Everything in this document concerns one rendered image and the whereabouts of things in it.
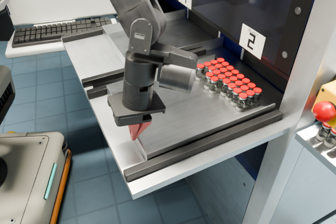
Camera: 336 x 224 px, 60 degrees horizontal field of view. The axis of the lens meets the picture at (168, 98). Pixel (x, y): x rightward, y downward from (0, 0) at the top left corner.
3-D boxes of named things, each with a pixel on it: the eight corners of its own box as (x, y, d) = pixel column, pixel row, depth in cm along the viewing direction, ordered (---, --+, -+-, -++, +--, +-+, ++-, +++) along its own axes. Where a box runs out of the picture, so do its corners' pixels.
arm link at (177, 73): (144, 9, 53) (132, 16, 45) (206, 22, 52) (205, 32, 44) (135, 70, 58) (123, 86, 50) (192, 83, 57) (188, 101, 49)
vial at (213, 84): (213, 88, 80) (215, 75, 77) (218, 93, 79) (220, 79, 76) (207, 90, 79) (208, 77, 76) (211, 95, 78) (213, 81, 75)
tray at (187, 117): (213, 63, 90) (214, 54, 88) (272, 114, 72) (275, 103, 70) (107, 95, 78) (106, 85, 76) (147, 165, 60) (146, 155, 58)
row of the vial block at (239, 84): (213, 72, 86) (215, 58, 83) (253, 107, 74) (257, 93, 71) (207, 74, 86) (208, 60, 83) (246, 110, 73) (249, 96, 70)
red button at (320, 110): (321, 109, 60) (327, 94, 57) (337, 121, 57) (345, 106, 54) (307, 115, 58) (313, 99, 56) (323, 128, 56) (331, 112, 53)
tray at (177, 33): (185, 17, 117) (185, 8, 114) (222, 46, 99) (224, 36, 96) (102, 34, 105) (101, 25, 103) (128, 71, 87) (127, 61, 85)
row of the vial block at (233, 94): (207, 74, 86) (208, 60, 83) (246, 110, 73) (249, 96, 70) (200, 76, 85) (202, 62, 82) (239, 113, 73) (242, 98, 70)
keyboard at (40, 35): (110, 20, 131) (110, 15, 130) (115, 34, 121) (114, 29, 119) (15, 32, 123) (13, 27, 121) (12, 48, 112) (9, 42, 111)
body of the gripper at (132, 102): (165, 115, 58) (171, 85, 53) (115, 124, 54) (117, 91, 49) (153, 96, 62) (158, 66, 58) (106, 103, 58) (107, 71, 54)
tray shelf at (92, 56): (179, 17, 121) (179, 12, 120) (311, 122, 73) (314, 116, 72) (61, 42, 105) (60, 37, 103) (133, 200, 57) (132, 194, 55)
